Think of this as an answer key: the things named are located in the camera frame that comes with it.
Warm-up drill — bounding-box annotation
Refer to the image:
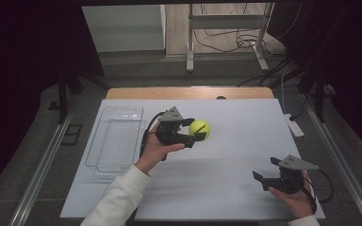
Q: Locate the grey metal stand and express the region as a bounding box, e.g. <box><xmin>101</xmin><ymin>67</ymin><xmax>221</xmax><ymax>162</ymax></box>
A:
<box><xmin>186</xmin><ymin>3</ymin><xmax>276</xmax><ymax>73</ymax></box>

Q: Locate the yellow tennis ball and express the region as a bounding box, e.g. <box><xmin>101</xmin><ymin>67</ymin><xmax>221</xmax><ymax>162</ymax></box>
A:
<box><xmin>188</xmin><ymin>119</ymin><xmax>211</xmax><ymax>142</ymax></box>

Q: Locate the dark curtain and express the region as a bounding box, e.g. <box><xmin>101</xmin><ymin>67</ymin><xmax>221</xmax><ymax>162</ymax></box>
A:
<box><xmin>267</xmin><ymin>0</ymin><xmax>362</xmax><ymax>164</ymax></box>
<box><xmin>0</xmin><ymin>0</ymin><xmax>106</xmax><ymax>202</ymax></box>

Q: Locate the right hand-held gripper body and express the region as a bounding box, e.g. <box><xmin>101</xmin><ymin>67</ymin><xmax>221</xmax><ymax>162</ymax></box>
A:
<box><xmin>261</xmin><ymin>154</ymin><xmax>321</xmax><ymax>195</ymax></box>

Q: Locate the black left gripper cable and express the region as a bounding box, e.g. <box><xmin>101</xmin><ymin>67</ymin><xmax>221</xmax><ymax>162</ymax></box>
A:
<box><xmin>139</xmin><ymin>111</ymin><xmax>168</xmax><ymax>163</ymax></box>

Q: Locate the person's left hand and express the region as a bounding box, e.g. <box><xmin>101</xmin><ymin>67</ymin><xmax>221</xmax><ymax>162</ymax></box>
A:
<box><xmin>134</xmin><ymin>123</ymin><xmax>187</xmax><ymax>174</ymax></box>

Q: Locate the white cable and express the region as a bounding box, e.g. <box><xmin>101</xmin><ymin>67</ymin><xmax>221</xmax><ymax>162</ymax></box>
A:
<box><xmin>280</xmin><ymin>73</ymin><xmax>288</xmax><ymax>116</ymax></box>

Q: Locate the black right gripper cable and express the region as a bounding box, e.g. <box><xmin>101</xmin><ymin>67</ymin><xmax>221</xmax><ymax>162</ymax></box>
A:
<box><xmin>301</xmin><ymin>169</ymin><xmax>335</xmax><ymax>215</ymax></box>

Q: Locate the wooden table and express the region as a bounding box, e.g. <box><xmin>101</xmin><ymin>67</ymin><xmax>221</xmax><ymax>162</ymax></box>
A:
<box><xmin>106</xmin><ymin>87</ymin><xmax>275</xmax><ymax>101</ymax></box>

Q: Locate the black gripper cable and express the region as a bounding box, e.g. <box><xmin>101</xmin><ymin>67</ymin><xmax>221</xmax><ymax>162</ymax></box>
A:
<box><xmin>301</xmin><ymin>169</ymin><xmax>335</xmax><ymax>215</ymax></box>
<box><xmin>139</xmin><ymin>111</ymin><xmax>168</xmax><ymax>163</ymax></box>

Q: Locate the white power strip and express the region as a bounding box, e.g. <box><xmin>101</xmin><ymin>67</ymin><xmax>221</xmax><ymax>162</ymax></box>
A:
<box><xmin>283</xmin><ymin>113</ymin><xmax>305</xmax><ymax>138</ymax></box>

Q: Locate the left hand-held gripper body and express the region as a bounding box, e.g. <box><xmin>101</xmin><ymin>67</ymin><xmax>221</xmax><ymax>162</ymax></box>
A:
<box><xmin>155</xmin><ymin>105</ymin><xmax>197</xmax><ymax>149</ymax></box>

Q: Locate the aluminium rail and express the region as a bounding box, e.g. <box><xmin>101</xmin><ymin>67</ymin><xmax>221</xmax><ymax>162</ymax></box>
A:
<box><xmin>301</xmin><ymin>93</ymin><xmax>362</xmax><ymax>226</ymax></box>
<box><xmin>8</xmin><ymin>112</ymin><xmax>74</xmax><ymax>226</ymax></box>

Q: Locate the white board table cover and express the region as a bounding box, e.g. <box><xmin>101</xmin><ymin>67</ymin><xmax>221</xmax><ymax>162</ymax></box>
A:
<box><xmin>59</xmin><ymin>98</ymin><xmax>326</xmax><ymax>220</ymax></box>

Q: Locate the black stand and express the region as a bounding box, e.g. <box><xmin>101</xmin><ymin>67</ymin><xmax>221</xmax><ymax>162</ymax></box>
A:
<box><xmin>47</xmin><ymin>67</ymin><xmax>109</xmax><ymax>125</ymax></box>
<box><xmin>298</xmin><ymin>62</ymin><xmax>337</xmax><ymax>123</ymax></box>

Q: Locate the person's right hand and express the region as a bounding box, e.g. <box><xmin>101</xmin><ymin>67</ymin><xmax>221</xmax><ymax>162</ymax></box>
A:
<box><xmin>267</xmin><ymin>169</ymin><xmax>316</xmax><ymax>219</ymax></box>

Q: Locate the tangle of black floor cables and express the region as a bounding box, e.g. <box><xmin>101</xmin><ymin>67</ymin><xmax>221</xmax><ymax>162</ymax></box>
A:
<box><xmin>192</xmin><ymin>3</ymin><xmax>304</xmax><ymax>55</ymax></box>

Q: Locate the black power cable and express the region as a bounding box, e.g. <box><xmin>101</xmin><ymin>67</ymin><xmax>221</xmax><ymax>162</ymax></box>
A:
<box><xmin>288</xmin><ymin>93</ymin><xmax>309</xmax><ymax>122</ymax></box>

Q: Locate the white cabinet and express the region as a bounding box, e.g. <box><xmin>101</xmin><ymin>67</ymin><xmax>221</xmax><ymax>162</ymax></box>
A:
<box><xmin>81</xmin><ymin>4</ymin><xmax>167</xmax><ymax>54</ymax></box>

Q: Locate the clear plastic container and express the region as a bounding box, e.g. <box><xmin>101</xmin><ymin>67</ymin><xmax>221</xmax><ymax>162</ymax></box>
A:
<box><xmin>85</xmin><ymin>105</ymin><xmax>144</xmax><ymax>174</ymax></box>

